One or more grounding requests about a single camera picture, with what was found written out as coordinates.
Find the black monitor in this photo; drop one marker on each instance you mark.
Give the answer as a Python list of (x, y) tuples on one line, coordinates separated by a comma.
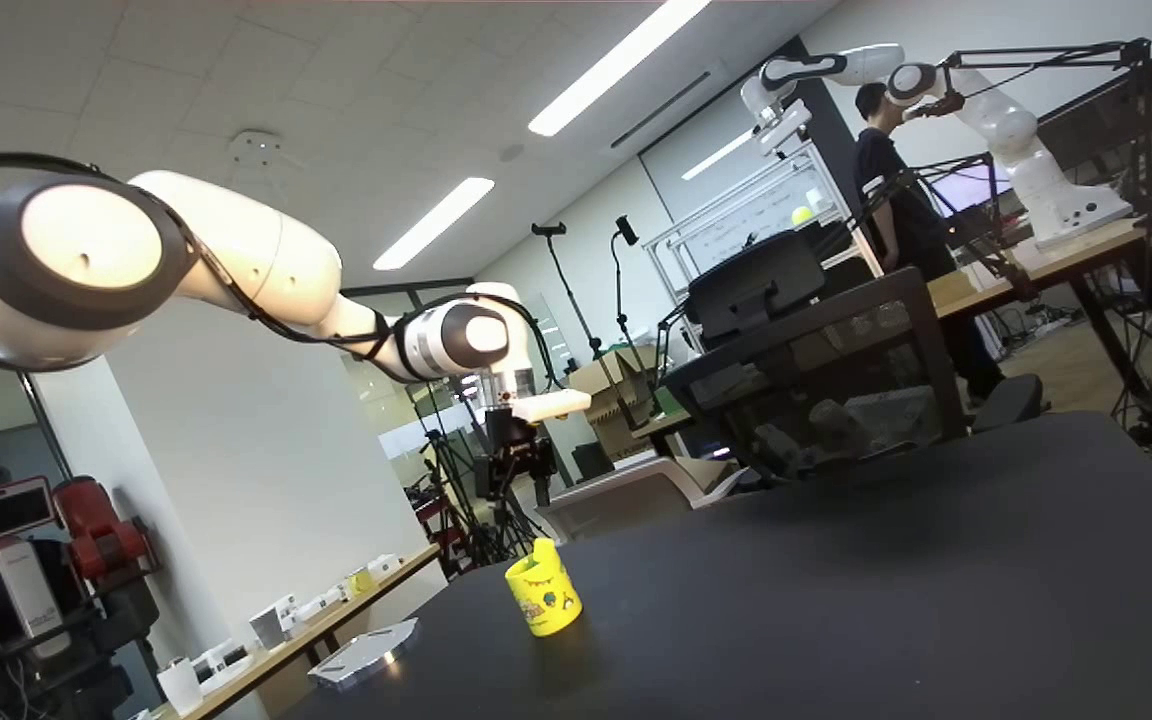
[(1098, 125)]

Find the stacked cardboard boxes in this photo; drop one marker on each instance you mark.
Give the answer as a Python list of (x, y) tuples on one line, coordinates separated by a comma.
[(617, 393)]

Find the black tripod stand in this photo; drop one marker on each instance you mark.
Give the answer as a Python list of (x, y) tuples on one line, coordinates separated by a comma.
[(569, 287), (624, 264)]

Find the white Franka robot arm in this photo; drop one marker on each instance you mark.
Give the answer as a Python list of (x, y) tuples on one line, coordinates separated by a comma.
[(242, 255)]

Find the round ceiling detector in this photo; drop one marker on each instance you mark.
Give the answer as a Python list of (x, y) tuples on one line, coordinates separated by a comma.
[(258, 147)]

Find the yellow printed mug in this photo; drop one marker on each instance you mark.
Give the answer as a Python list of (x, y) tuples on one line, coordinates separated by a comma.
[(541, 595)]

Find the long ceiling light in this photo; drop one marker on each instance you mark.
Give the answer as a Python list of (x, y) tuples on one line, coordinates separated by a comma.
[(432, 227), (617, 64)]

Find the red black machine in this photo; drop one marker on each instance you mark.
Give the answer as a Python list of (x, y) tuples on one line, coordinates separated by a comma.
[(59, 547)]

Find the yellow green ball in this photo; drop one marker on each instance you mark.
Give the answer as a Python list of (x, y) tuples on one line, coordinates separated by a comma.
[(807, 213)]

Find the wooden side table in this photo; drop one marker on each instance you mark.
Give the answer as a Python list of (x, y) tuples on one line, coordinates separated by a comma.
[(296, 632)]

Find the wooden robot workbench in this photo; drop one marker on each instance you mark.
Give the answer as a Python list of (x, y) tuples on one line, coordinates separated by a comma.
[(1068, 255)]

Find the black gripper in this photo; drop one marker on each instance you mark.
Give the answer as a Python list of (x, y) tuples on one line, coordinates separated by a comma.
[(516, 452)]

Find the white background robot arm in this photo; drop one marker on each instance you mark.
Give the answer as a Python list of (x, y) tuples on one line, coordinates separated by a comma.
[(1017, 135), (816, 71)]

